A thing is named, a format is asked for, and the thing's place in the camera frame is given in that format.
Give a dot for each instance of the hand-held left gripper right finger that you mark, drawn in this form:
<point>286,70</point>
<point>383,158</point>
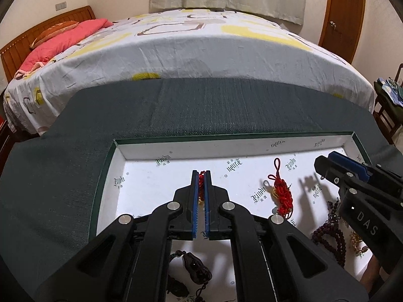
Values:
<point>207,207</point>

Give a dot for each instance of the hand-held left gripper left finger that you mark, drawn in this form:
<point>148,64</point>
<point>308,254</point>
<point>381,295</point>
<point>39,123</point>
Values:
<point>195,201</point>

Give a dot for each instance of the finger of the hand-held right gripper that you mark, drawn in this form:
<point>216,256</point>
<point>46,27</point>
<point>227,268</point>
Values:
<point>327,166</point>
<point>349,163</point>

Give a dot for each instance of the small red knot charm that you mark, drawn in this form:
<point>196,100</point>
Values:
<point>201,176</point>

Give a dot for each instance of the dark green tray box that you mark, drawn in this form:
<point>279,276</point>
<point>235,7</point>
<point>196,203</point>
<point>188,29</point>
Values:
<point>144,201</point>

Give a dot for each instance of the large red knot charm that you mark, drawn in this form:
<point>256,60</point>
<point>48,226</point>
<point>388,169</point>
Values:
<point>281,192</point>

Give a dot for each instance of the person's right forearm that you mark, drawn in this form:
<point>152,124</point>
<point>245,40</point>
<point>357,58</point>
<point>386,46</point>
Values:
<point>371,276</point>

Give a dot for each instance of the wooden chair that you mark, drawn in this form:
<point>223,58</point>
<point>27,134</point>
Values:
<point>385,113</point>

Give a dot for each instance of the folded clothes pile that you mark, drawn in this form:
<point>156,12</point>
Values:
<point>393,91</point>

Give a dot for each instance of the dark green tablecloth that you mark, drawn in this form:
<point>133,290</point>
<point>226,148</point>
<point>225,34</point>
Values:
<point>63,163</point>

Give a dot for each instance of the bed with patterned sheet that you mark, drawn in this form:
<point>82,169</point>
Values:
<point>204,56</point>

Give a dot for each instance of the wooden door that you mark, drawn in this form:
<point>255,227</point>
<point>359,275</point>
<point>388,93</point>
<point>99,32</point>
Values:
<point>343,6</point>

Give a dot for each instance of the wooden nightstand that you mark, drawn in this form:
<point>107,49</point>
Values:
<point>3,144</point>

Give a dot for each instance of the pink blanket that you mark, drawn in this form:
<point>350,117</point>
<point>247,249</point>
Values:
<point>56,44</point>

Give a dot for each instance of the orange pillow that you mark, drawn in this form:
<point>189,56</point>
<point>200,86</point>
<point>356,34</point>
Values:
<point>53,31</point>

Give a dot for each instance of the wooden headboard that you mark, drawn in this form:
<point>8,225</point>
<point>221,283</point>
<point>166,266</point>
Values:
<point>15,53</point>

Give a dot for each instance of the wall switch plate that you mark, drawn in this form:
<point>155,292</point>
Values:
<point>60,6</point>

